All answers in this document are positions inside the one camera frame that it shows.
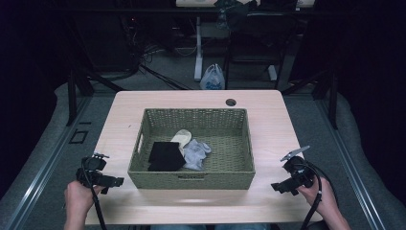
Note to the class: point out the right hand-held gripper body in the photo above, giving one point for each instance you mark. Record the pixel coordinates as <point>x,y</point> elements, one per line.
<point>298,172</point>

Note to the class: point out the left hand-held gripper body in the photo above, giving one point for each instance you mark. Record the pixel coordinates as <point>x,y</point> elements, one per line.
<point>92,174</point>

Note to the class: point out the black cloth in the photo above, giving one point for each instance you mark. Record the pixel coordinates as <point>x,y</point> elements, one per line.
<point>166,156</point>

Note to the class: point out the green woven basket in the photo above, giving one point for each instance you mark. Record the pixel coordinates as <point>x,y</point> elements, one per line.
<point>223,153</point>

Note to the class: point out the beige sock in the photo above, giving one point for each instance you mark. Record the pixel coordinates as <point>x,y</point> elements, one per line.
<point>182,137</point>

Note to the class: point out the light grey sock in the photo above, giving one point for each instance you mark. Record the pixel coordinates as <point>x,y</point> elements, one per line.
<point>195,155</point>

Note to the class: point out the person's left hand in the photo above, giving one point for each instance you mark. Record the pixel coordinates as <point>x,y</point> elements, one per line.
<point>78,196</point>

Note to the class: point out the person's right hand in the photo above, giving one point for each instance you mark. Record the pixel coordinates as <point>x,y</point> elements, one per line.
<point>320,199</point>

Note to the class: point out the black metal stand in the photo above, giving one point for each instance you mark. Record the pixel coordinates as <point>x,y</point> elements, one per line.
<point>72,99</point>

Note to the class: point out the white plastic bag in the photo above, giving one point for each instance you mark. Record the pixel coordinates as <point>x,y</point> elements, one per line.
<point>212,78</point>

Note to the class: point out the black chair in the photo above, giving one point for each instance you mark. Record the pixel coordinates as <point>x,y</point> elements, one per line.
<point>255,48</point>

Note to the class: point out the white desk leg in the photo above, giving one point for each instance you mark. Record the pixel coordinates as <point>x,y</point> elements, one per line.
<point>198,48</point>

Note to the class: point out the aluminium floor rail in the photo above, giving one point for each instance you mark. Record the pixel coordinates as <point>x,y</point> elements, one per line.
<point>348,166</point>
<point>48,166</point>

